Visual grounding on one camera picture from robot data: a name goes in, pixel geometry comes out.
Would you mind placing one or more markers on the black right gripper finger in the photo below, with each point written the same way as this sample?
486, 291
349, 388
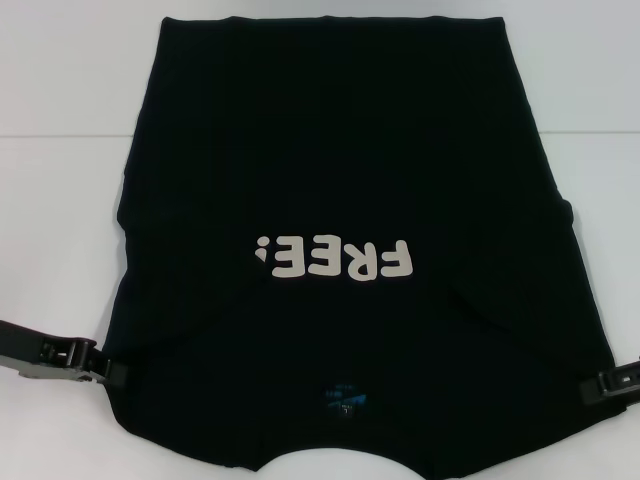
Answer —
615, 385

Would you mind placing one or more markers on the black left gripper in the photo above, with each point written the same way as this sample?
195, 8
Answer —
22, 350

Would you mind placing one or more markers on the black T-shirt with FREE print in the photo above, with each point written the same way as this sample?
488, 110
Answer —
320, 150

